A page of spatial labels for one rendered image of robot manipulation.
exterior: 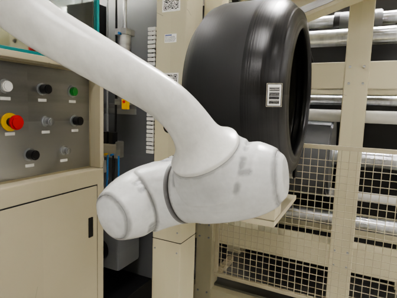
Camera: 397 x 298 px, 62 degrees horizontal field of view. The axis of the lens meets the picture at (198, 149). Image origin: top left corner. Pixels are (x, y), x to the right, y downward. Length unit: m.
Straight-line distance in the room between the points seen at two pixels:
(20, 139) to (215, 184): 0.79
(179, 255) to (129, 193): 0.86
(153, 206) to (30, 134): 0.69
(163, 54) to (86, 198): 0.59
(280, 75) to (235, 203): 0.53
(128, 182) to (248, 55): 0.53
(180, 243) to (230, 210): 0.87
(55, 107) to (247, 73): 0.64
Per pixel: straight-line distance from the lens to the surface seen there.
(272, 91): 0.89
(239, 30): 0.97
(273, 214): 1.03
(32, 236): 1.13
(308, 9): 1.53
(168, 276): 1.39
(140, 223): 0.50
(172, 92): 0.41
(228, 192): 0.43
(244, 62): 0.91
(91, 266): 1.36
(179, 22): 1.26
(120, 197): 0.49
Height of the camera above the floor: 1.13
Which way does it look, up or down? 7 degrees down
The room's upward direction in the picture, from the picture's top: 2 degrees clockwise
